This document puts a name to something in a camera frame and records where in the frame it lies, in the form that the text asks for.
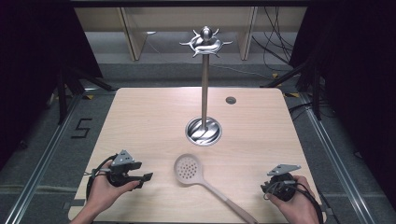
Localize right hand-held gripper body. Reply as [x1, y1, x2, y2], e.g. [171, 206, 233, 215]
[264, 163, 303, 203]

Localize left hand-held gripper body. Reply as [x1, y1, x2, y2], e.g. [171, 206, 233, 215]
[106, 149, 143, 189]

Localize beige slotted skimmer spoon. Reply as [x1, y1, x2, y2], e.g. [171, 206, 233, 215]
[173, 153, 260, 224]

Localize metal utensil rack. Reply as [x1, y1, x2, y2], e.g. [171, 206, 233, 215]
[179, 25, 233, 147]

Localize person's right hand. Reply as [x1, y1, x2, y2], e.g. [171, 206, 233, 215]
[266, 175, 321, 224]

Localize person's left hand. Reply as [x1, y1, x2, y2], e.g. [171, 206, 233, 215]
[86, 169, 141, 217]

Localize black tripod stand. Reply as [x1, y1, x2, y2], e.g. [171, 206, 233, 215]
[55, 65, 115, 126]
[260, 58, 324, 121]

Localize dark curtain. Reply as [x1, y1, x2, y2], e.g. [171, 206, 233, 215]
[289, 0, 396, 203]
[0, 0, 105, 171]

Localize wooden shelf unit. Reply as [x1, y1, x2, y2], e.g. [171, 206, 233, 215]
[74, 7, 308, 62]

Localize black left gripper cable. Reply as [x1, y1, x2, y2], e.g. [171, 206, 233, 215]
[85, 154, 119, 202]

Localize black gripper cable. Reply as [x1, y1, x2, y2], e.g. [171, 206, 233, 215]
[290, 182, 325, 224]
[85, 154, 119, 202]

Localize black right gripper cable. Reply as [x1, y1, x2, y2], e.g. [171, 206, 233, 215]
[290, 182, 325, 224]

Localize aluminium floor rail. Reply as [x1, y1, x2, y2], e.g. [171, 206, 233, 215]
[3, 92, 86, 224]
[299, 92, 376, 224]

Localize bundle of black floor cables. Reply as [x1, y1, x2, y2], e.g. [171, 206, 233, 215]
[251, 7, 296, 73]

